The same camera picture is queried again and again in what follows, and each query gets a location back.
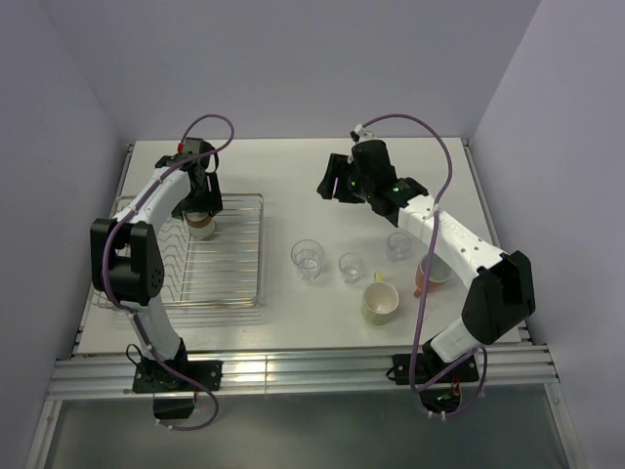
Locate brown and white paper cup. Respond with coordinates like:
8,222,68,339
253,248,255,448
183,212,217,240

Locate large clear glass tumbler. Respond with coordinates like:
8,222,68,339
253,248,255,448
291,239,324,280

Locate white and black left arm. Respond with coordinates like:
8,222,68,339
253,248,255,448
90,138,223,390

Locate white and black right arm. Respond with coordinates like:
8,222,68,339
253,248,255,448
317,139,535,381

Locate small clear glass right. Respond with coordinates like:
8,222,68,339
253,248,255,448
386,233,412,263

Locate small clear glass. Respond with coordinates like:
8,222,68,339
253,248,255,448
338,253,364,283
386,233,412,263

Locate small clear glass middle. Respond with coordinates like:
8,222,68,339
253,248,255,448
338,253,364,283

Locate orange ceramic mug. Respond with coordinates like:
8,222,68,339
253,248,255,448
414,255,452,298

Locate yellow-green ceramic mug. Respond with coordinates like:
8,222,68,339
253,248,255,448
360,271,399,325

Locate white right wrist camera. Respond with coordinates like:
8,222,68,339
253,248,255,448
350,124,377,144

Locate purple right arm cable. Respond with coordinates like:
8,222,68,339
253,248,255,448
360,113,489,419

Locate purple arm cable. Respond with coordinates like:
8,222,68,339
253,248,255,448
102,112,235,431
360,113,489,419

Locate metal wire dish rack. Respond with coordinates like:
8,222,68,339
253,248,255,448
92,192,268,314

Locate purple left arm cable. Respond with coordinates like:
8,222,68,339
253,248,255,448
102,112,235,431

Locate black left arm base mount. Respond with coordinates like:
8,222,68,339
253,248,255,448
132,360,223,424

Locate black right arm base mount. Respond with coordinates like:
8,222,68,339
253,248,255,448
385,353,480,413

